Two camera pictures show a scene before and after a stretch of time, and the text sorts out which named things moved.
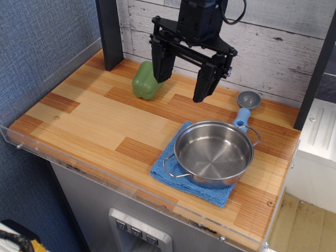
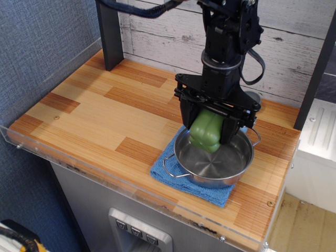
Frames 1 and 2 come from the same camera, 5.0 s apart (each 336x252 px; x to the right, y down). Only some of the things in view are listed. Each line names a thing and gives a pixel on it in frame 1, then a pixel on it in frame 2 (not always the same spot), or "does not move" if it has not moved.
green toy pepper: [144, 83] → [206, 130]
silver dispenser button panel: [130, 234] does not move
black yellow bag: [14, 237] does not move
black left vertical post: [111, 32] does not move
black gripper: [197, 32] → [218, 92]
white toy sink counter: [312, 177] does not move
